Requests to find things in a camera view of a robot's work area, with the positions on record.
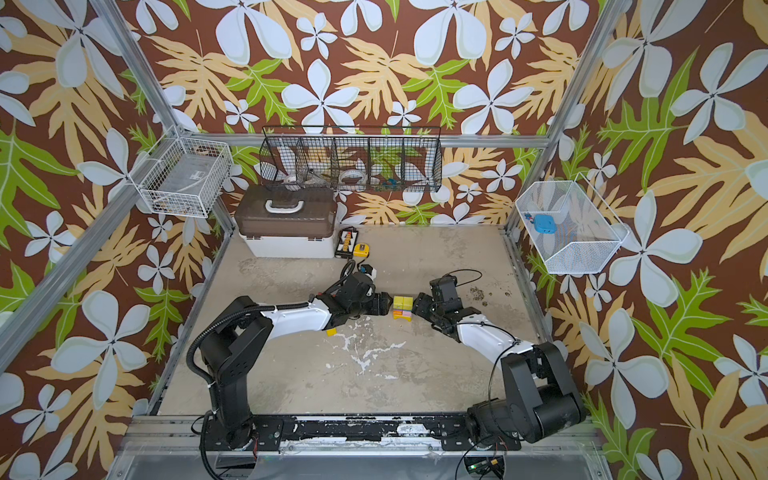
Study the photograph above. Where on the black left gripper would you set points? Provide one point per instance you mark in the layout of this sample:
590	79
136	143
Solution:
383	303

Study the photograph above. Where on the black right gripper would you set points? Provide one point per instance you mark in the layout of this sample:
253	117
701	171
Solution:
426	307

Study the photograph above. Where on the lime green wooden cube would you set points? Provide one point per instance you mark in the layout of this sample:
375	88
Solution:
408	302

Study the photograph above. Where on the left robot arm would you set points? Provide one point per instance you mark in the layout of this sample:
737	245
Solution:
224	353

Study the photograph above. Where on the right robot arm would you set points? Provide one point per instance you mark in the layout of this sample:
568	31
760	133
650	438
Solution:
541	398

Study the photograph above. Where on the yellow tape measure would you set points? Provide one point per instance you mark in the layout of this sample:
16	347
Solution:
361	250

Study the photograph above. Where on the black charging board yellow connectors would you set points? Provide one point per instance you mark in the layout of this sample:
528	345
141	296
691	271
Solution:
347	240

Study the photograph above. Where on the brown lid white toolbox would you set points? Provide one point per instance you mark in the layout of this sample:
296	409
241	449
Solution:
287	223

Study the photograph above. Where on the blue object in basket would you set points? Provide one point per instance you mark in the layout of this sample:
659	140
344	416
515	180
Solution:
544	224

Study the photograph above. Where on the black wire wall basket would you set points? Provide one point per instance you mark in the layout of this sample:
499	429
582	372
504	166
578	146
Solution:
352	158

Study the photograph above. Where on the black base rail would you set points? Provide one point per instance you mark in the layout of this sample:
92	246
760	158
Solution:
442	431

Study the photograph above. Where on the white wire basket right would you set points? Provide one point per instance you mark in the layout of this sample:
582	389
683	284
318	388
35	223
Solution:
589	232

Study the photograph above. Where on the white wire basket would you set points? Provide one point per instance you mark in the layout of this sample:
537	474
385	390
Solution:
182	174
589	232

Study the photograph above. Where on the white wire basket left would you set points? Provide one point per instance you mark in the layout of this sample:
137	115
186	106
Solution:
182	174

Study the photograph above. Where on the aluminium corner frame post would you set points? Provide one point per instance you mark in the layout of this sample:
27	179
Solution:
588	63

